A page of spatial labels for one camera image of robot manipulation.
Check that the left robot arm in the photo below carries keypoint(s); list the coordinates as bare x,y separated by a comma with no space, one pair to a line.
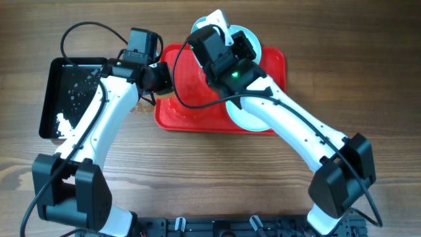
69,185

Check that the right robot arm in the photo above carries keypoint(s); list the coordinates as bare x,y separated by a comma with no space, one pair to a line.
343,167

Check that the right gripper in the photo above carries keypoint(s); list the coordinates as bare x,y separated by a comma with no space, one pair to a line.
241,42

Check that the green and orange sponge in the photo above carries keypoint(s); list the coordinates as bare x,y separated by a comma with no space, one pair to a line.
165,95

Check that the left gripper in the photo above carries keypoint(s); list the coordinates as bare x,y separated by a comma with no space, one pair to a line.
165,81

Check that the light blue plate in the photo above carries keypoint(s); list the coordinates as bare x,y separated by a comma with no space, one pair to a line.
234,29
245,120

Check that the black water tub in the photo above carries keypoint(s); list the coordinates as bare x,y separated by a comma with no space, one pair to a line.
69,92

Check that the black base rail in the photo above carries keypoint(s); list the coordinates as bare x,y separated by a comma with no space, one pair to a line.
280,226

